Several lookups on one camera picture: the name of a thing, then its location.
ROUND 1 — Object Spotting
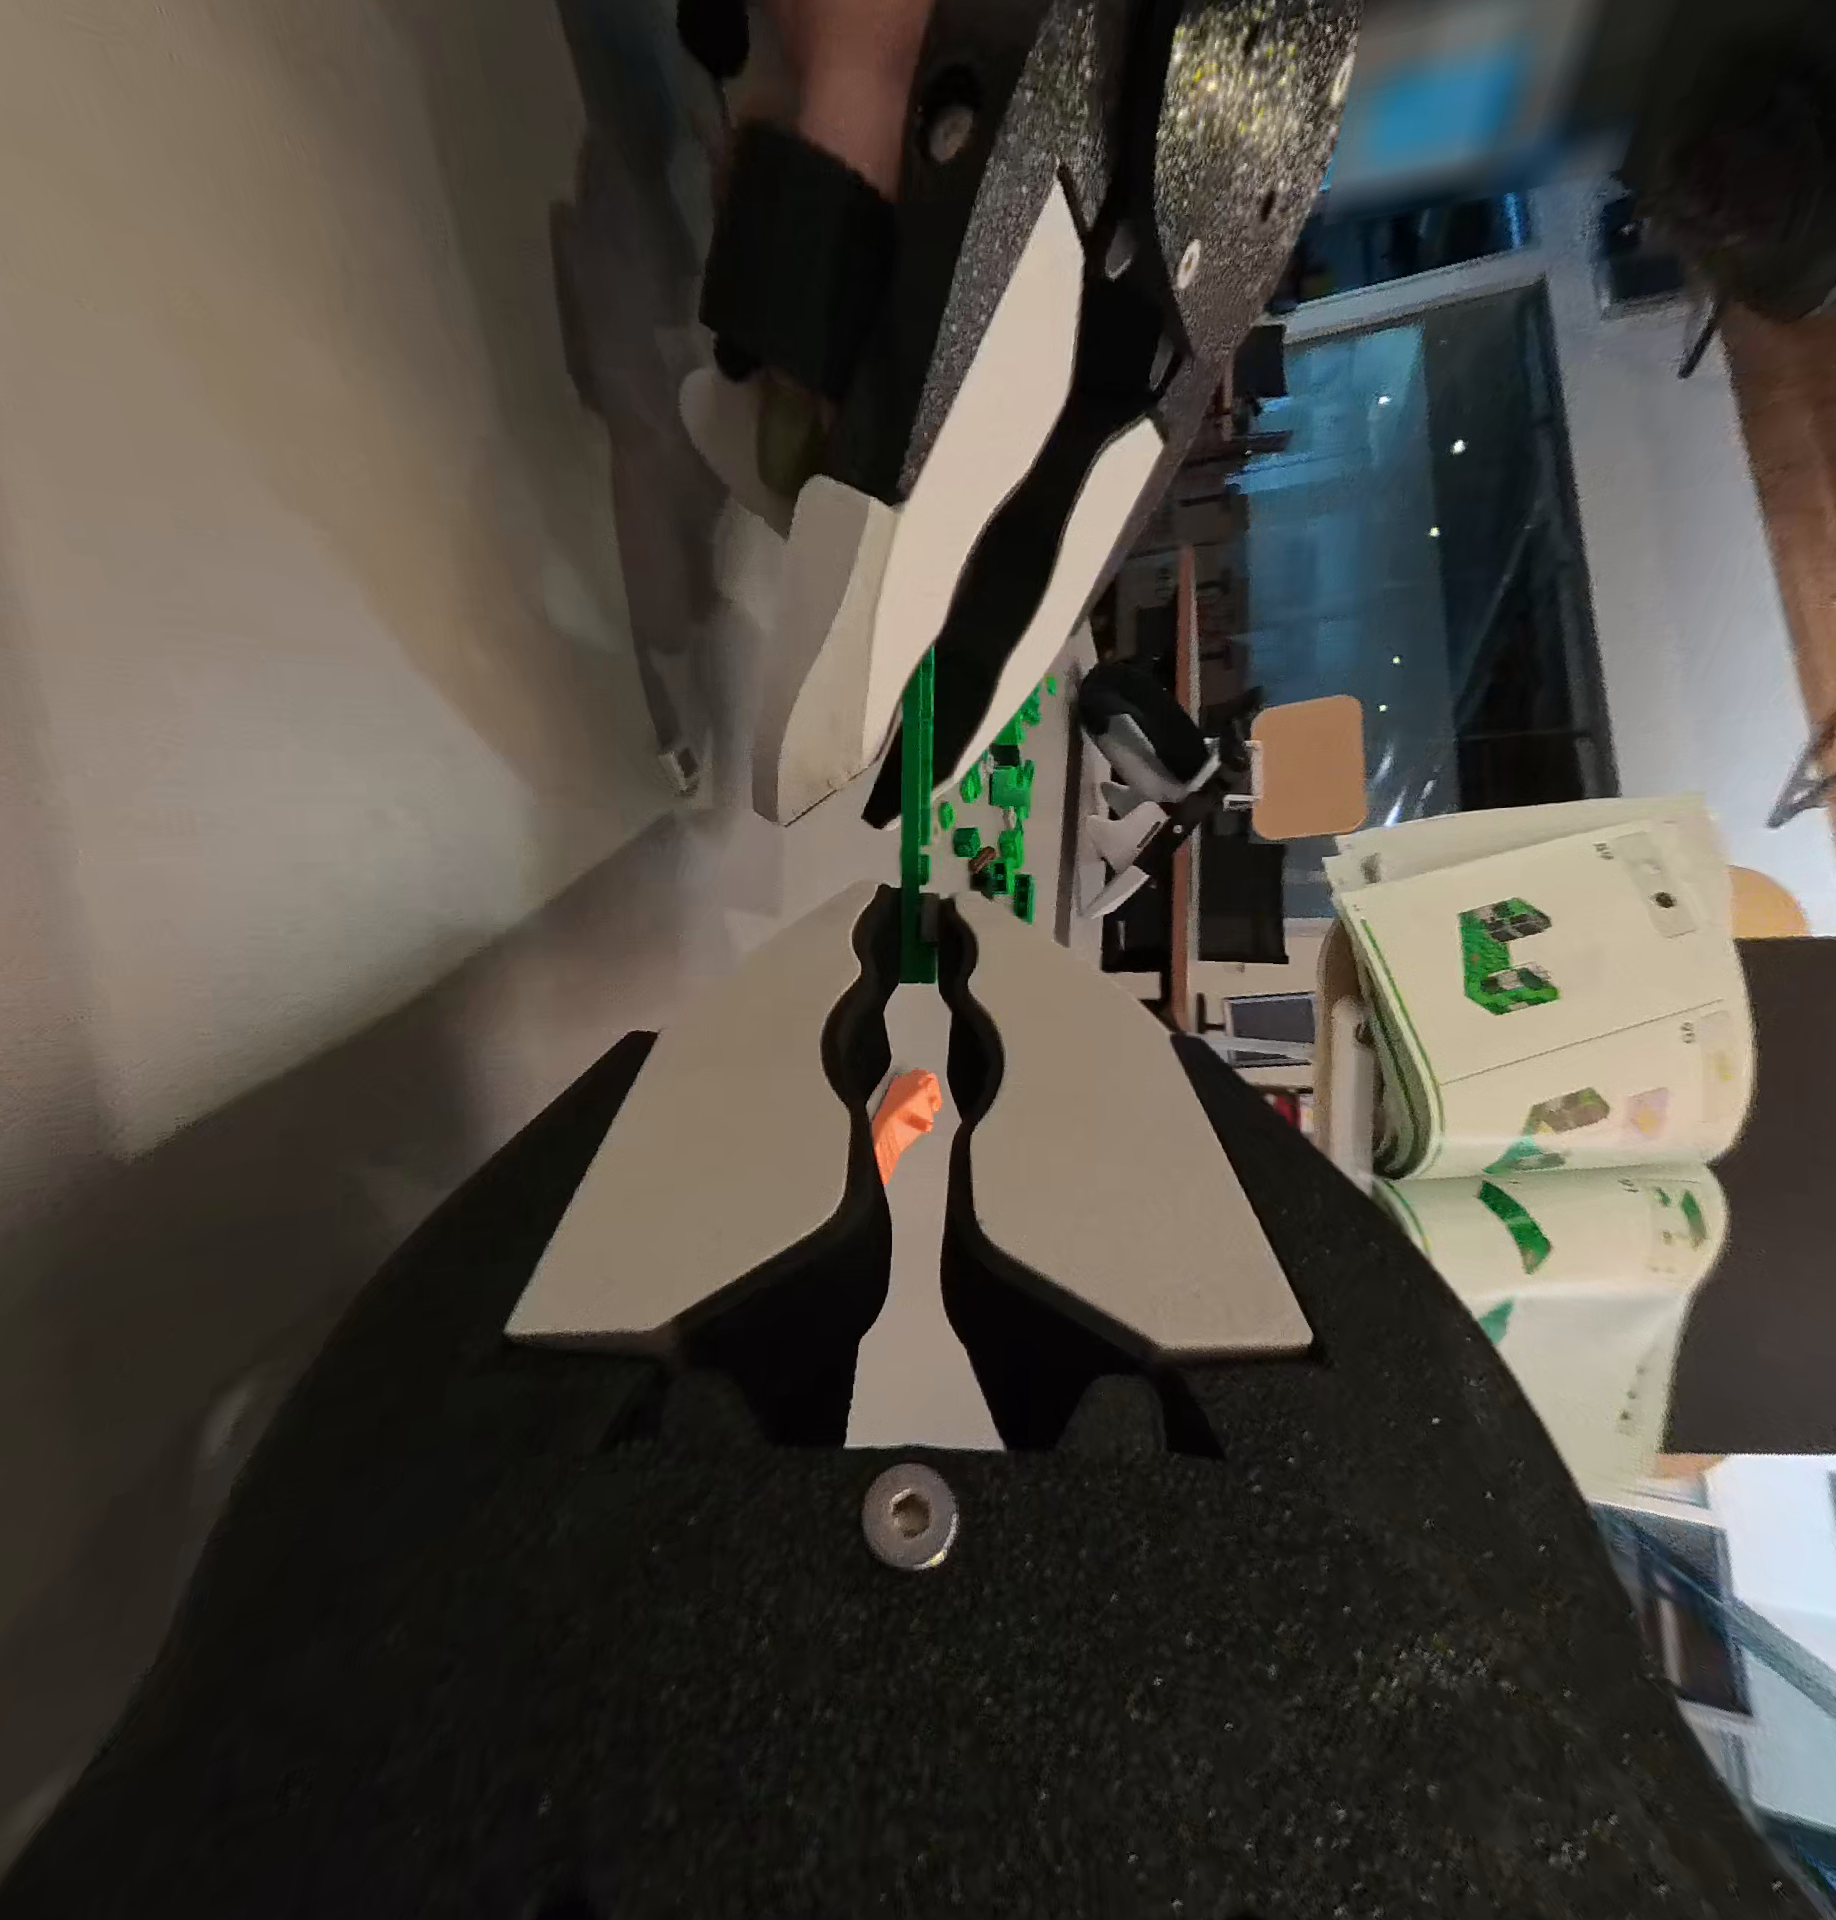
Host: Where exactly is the orange lego brick separator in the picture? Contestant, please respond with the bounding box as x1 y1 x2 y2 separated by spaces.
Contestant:
868 1065 947 1188

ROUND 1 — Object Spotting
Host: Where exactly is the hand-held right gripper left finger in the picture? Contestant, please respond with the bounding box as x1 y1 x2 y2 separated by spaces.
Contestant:
501 881 899 1452

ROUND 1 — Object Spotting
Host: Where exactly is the black and white tool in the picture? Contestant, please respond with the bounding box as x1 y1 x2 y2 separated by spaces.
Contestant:
1073 660 1259 917

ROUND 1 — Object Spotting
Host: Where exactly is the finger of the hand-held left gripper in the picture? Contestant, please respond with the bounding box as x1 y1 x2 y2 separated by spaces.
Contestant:
750 173 1097 829
929 416 1170 800

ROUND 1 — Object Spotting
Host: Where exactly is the green lego base plate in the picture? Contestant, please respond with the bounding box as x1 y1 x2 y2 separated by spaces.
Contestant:
894 644 943 986

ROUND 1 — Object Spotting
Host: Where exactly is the lego instruction booklet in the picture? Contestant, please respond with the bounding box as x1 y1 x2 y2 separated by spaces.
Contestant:
1320 793 1760 1445

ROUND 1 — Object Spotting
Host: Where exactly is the tan chair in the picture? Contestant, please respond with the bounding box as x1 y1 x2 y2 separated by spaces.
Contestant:
1247 693 1367 843

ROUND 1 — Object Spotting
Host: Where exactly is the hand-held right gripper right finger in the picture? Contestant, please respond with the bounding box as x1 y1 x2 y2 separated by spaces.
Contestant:
935 891 1317 1452

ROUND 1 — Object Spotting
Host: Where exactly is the pile of loose lego pieces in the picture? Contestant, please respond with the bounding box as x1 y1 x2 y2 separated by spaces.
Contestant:
932 673 1063 920

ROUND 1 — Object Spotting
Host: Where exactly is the person's left hand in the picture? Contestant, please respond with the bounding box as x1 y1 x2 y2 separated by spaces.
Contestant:
750 0 938 508

